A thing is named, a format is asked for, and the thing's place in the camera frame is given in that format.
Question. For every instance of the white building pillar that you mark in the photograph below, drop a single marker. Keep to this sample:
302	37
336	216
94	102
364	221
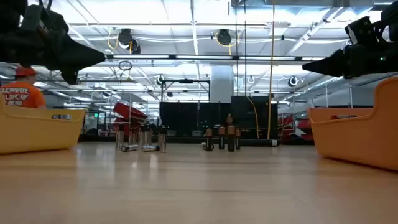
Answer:
221	84

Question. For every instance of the black metal gantry frame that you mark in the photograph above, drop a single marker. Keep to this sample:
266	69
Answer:
186	81

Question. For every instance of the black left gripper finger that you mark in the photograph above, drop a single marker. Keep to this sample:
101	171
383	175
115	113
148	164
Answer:
70	77
81	56

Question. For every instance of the red bin rack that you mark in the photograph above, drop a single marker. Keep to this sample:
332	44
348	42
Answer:
303	124
129	111

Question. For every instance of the black table frame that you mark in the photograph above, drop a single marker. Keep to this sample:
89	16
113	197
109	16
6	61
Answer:
186	140

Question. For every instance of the person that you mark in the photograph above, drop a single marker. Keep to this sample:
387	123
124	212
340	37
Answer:
21	95
229	119

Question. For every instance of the copper-top black battery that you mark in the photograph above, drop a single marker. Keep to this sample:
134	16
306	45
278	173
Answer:
209	140
231	140
237	140

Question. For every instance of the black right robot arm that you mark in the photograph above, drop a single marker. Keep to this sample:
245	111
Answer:
392	18

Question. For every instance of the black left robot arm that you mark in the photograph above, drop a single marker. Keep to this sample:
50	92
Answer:
9	9

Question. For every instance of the black cylinder with white label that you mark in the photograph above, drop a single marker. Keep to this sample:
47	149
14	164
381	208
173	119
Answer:
258	142

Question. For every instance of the overhead light bar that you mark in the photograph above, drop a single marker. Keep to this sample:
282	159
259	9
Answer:
202	57

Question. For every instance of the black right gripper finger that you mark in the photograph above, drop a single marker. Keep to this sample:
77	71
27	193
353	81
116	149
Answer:
329	65

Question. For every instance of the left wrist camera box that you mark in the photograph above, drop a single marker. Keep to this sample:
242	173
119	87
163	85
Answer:
37	18

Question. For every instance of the tall black partition panel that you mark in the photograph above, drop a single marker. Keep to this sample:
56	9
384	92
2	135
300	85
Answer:
262	124

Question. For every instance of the yellow plastic bin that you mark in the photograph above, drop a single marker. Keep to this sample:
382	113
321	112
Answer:
37	133

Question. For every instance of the orange plastic bin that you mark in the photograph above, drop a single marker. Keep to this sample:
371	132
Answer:
357	140

